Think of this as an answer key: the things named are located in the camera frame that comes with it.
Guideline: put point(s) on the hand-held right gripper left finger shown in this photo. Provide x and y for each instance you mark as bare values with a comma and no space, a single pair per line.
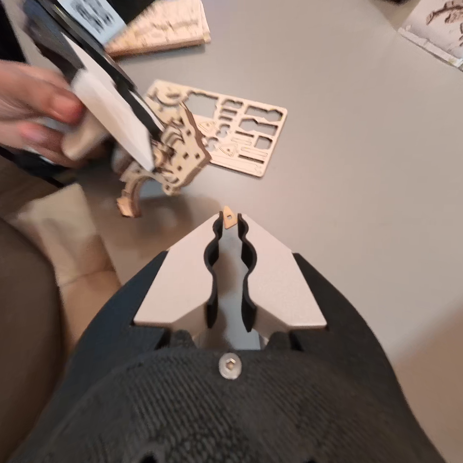
173,289

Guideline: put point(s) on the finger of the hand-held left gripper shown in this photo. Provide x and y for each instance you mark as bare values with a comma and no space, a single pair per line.
115,123
146,114

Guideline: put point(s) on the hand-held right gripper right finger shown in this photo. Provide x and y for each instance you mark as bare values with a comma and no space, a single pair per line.
282,289

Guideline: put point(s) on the wooden puzzle model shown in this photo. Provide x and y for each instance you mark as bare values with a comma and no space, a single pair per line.
184,152

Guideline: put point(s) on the small wooden puzzle piece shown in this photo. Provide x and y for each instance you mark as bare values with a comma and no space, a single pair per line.
228,219

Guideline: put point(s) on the paper instruction booklet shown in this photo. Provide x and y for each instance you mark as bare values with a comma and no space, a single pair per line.
441,29

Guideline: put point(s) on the grey desk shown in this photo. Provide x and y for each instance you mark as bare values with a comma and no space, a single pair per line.
343,144

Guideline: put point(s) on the person's left hand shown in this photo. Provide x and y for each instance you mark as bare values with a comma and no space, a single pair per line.
32,105

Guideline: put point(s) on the stack of wooden puzzle sheets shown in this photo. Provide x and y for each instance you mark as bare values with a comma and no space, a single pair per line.
173,25

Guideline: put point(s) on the punched wooden puzzle sheet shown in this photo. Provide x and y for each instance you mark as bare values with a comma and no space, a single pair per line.
269,161

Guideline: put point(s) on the person's brown clothing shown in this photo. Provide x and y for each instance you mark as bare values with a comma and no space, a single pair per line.
25,307

